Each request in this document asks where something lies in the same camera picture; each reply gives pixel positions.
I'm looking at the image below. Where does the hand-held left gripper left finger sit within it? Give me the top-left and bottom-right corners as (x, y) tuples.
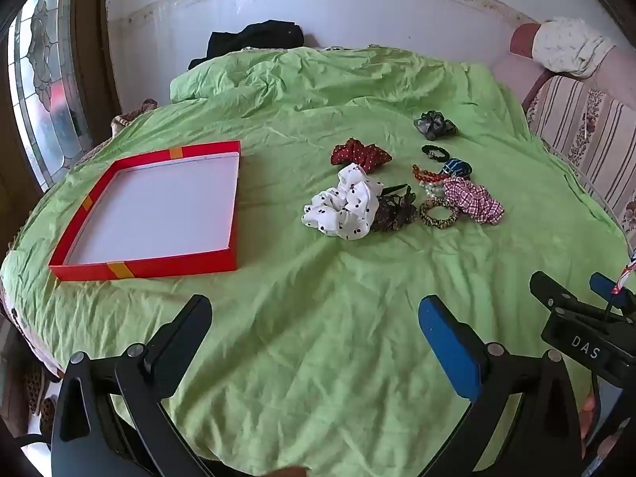
(51, 294), (214, 477)

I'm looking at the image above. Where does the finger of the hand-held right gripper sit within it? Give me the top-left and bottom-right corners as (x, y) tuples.
(590, 272), (636, 319)
(529, 271), (592, 321)

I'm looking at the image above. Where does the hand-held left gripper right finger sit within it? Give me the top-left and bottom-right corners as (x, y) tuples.
(417, 294), (583, 477)

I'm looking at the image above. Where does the red plaid scrunchie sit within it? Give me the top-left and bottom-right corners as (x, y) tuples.
(442, 177), (505, 224)

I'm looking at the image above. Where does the red cardboard box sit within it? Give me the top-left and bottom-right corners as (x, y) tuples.
(48, 140), (242, 283)

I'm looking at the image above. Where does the leopard-print hair tie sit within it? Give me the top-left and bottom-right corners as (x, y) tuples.
(420, 198), (460, 229)

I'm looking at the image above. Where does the dark claw hair clip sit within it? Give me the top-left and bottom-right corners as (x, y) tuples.
(370, 185), (418, 233)

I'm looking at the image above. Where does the blue striped hair clip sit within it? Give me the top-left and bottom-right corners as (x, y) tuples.
(440, 157), (473, 180)

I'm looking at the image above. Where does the white cherry-print scrunchie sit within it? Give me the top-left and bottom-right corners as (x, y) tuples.
(301, 162), (384, 242)

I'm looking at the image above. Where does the red bead bracelet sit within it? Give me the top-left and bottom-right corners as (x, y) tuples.
(411, 164), (450, 186)

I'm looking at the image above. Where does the red polka-dot scrunchie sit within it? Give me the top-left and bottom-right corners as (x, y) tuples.
(331, 138), (393, 172)

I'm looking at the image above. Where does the striped white stick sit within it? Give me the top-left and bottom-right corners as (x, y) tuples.
(612, 248), (636, 301)

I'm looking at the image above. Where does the green bedsheet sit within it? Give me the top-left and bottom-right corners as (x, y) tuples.
(0, 46), (632, 477)

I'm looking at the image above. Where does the brown checkered slipper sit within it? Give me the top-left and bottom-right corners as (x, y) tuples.
(37, 395), (59, 425)
(22, 363), (47, 414)

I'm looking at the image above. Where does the striped floral sofa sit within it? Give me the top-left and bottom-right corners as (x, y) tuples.
(492, 22), (636, 254)

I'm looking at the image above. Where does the grey scrunchie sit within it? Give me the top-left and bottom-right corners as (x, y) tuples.
(414, 111), (458, 141)

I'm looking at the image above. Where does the white cloth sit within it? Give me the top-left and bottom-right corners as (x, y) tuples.
(531, 16), (617, 79)

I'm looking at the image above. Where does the stained glass window panel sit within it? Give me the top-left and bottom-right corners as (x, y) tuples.
(7, 0), (93, 190)

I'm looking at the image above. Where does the black cloth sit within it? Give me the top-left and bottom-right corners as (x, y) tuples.
(188, 20), (305, 71)

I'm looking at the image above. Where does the dark wooden door frame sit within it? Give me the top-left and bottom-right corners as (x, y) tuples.
(72, 0), (124, 127)

